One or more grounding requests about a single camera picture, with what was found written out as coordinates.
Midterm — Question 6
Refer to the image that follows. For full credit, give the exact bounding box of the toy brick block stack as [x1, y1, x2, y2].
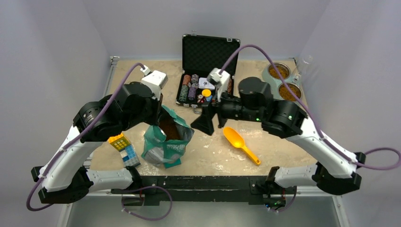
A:
[108, 133, 140, 167]

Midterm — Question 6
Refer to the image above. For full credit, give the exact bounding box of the purple cable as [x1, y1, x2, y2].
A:
[26, 62, 149, 212]
[219, 44, 401, 171]

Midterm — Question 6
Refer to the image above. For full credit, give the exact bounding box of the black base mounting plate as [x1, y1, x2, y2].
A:
[111, 175, 296, 206]

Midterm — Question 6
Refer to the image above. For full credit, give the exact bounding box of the green pet food bag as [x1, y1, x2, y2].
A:
[141, 106, 194, 168]

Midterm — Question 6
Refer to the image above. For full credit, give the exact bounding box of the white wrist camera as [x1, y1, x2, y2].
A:
[207, 68, 231, 102]
[140, 65, 168, 101]

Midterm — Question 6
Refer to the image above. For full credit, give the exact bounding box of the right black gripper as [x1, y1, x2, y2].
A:
[191, 83, 262, 134]

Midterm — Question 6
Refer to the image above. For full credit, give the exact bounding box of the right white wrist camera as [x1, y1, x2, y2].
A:
[207, 68, 231, 102]

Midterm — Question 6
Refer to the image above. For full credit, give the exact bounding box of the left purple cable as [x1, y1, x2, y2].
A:
[26, 62, 149, 212]

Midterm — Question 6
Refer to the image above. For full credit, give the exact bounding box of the clear glass jar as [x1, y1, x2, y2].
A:
[295, 54, 314, 83]

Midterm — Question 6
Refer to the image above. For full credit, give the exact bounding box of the yellow plastic scoop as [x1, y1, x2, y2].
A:
[223, 127, 262, 166]

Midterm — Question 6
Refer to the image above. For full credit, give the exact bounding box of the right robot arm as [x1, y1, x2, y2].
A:
[191, 77, 366, 195]

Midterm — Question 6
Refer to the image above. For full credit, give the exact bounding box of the aluminium frame rail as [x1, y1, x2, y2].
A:
[57, 60, 349, 227]

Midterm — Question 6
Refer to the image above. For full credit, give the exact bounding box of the black poker chip case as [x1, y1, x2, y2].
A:
[175, 34, 241, 108]

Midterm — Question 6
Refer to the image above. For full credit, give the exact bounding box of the double steel pet bowl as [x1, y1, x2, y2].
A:
[262, 62, 304, 104]

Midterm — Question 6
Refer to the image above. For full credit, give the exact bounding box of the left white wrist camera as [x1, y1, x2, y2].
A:
[140, 65, 168, 101]

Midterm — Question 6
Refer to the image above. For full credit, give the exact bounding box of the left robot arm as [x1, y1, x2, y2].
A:
[31, 82, 163, 207]

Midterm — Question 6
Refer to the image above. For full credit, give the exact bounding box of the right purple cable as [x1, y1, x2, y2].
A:
[219, 44, 401, 171]

